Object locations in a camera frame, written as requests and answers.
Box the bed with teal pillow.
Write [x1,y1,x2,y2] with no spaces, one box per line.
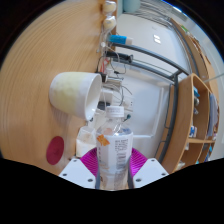
[122,0,143,14]

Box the black charger block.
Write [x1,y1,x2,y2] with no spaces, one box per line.
[99,72,108,84]

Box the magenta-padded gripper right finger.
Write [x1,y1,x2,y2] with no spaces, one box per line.
[126,147,170,190]

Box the small white round roll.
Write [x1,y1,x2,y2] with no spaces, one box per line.
[102,0,118,14]
[102,15,118,30]

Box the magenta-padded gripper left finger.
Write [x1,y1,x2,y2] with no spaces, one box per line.
[58,147,101,190]

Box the crumpled white tissue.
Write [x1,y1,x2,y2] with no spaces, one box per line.
[75,125,98,158]

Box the clear plastic water bottle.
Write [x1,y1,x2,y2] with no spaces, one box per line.
[95,105,134,192]

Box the cream white ceramic cup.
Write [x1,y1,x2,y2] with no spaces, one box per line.
[49,71,103,122]

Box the black electric shaver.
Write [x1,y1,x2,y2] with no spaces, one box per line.
[106,51,134,64]

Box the flat round red coaster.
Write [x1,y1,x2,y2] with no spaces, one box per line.
[45,135,65,166]

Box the long wooden bunk ledge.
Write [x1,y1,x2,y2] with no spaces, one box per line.
[169,18,216,101]

